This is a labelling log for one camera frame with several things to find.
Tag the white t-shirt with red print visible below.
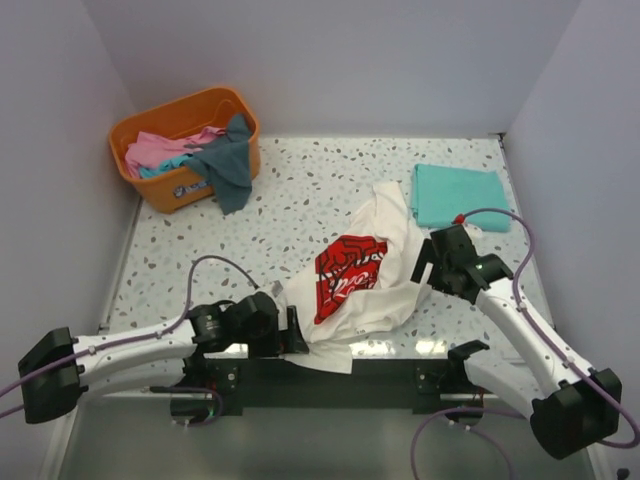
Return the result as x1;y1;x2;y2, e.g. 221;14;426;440
275;182;431;374

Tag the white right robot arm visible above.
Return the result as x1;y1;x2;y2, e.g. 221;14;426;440
412;225;622;459

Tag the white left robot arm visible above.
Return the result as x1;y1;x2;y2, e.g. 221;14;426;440
18;292;310;425

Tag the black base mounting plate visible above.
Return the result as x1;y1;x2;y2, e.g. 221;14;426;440
177;340;489;415

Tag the folded turquoise t-shirt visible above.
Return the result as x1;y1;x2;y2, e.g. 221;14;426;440
410;164;509;229

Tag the dark teal t-shirt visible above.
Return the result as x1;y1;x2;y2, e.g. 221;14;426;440
184;114;252;215

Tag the light blue t-shirt in basket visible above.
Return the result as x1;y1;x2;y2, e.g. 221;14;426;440
138;154;192;179

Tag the pink t-shirt in basket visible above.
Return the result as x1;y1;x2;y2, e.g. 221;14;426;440
125;126;226;179

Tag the orange plastic laundry basket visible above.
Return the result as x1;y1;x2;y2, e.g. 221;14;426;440
108;86;261;214

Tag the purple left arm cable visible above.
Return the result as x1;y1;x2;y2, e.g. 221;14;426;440
0;255;261;426

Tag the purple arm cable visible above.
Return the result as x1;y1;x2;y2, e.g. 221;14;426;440
0;255;261;426
410;208;640;480

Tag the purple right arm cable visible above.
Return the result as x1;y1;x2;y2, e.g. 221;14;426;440
410;208;640;480

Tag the aluminium frame rail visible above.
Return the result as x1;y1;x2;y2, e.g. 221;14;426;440
77;390;205;405

